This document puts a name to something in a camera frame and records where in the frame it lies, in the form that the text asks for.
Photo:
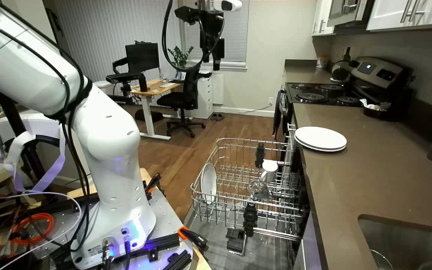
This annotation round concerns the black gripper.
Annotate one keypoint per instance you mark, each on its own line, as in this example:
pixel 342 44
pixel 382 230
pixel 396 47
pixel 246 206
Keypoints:
pixel 210 26

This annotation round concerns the white plate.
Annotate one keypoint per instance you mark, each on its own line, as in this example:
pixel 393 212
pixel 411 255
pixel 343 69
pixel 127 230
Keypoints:
pixel 208 186
pixel 319 137
pixel 321 149

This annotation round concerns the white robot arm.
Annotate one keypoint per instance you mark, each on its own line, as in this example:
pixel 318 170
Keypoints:
pixel 66 104

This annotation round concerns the white plate in rack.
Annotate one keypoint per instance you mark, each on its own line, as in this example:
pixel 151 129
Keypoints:
pixel 208 186

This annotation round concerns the steel kitchen sink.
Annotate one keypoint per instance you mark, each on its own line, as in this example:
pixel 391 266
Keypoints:
pixel 397 245

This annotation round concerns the green potted plant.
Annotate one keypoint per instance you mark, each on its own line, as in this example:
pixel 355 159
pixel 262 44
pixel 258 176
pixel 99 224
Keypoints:
pixel 180 57

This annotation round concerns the computer monitor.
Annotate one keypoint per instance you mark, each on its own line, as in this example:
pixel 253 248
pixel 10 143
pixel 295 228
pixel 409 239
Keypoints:
pixel 141 56

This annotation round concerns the black armrest chair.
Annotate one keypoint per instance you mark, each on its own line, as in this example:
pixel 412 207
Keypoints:
pixel 126 78

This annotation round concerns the black office chair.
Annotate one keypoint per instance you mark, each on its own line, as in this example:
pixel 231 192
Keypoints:
pixel 181 101

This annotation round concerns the wooden desk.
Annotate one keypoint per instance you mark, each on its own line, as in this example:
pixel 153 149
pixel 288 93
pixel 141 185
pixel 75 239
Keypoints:
pixel 154 87

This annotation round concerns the white upper cabinets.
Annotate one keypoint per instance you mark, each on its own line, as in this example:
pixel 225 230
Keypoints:
pixel 336 17

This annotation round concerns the black kettle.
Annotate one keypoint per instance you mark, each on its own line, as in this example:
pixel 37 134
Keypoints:
pixel 340 69

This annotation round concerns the white mug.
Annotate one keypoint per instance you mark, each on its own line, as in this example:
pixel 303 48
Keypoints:
pixel 270 167

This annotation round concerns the black stove range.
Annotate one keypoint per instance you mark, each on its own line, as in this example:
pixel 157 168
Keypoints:
pixel 381 87

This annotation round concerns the clear drinking glass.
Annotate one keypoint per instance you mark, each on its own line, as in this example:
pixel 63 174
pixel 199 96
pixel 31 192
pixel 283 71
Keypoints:
pixel 259 192

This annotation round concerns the wire dishwasher rack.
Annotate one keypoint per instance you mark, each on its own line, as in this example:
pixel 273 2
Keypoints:
pixel 238 164

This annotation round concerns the orange handled tool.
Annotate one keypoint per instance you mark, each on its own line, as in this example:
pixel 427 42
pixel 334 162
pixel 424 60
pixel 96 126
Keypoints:
pixel 196 239

